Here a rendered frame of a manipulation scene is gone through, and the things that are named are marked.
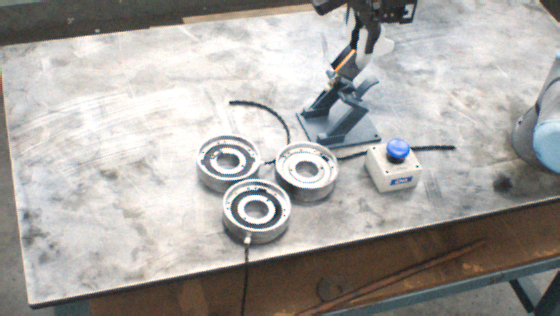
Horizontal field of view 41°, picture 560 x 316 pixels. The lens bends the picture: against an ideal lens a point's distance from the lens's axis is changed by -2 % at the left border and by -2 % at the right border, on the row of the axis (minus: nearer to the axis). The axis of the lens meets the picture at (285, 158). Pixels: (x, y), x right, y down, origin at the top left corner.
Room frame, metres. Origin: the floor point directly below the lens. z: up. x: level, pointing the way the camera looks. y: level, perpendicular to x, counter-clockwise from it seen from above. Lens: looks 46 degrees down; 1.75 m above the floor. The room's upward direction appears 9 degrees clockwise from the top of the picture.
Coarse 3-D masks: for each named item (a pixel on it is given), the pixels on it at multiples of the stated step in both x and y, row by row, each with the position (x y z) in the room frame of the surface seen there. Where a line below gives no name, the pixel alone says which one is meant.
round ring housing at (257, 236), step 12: (252, 180) 0.83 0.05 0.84; (228, 192) 0.80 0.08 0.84; (240, 192) 0.81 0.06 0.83; (276, 192) 0.82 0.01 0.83; (228, 204) 0.78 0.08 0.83; (240, 204) 0.79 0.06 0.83; (252, 204) 0.80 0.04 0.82; (264, 204) 0.80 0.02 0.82; (288, 204) 0.79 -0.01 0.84; (228, 216) 0.75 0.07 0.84; (288, 216) 0.77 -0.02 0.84; (228, 228) 0.74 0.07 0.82; (240, 228) 0.73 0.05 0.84; (276, 228) 0.74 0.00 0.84; (252, 240) 0.73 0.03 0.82; (264, 240) 0.73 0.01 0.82
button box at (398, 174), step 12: (384, 144) 0.95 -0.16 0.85; (372, 156) 0.93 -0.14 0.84; (384, 156) 0.92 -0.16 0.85; (408, 156) 0.93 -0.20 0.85; (372, 168) 0.92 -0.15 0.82; (384, 168) 0.90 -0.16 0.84; (396, 168) 0.90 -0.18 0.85; (408, 168) 0.91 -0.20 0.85; (420, 168) 0.91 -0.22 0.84; (372, 180) 0.91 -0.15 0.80; (384, 180) 0.88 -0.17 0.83; (396, 180) 0.89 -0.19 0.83; (408, 180) 0.90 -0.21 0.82; (384, 192) 0.88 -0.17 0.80
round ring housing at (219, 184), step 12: (204, 144) 0.90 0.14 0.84; (216, 144) 0.91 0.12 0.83; (240, 144) 0.92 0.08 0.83; (252, 144) 0.91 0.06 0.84; (228, 156) 0.89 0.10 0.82; (240, 156) 0.89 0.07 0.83; (204, 168) 0.84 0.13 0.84; (216, 168) 0.85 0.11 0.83; (240, 168) 0.86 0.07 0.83; (252, 168) 0.87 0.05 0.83; (204, 180) 0.83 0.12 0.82; (216, 180) 0.82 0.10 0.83; (228, 180) 0.82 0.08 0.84; (240, 180) 0.83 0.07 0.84
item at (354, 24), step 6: (348, 18) 1.06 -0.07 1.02; (354, 18) 1.04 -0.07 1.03; (348, 24) 1.05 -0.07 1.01; (354, 24) 1.03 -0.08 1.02; (360, 24) 1.04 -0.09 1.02; (348, 30) 1.05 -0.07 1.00; (354, 30) 1.04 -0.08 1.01; (348, 36) 1.04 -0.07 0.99; (354, 36) 1.04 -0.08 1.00; (348, 42) 1.04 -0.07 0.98; (354, 42) 1.04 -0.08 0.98
